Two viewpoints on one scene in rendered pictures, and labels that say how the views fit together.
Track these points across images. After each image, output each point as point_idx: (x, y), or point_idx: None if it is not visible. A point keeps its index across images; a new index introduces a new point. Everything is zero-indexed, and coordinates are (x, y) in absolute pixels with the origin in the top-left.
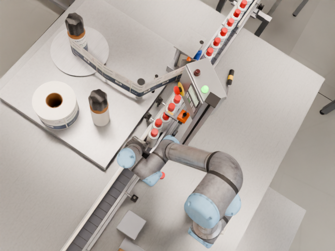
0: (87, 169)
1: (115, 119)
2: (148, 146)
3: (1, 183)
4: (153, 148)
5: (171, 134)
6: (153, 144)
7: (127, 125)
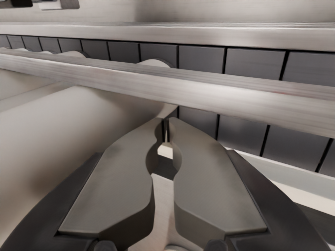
0: None
1: (165, 228)
2: (148, 123)
3: None
4: (130, 87)
5: (25, 7)
6: (111, 95)
7: (158, 194)
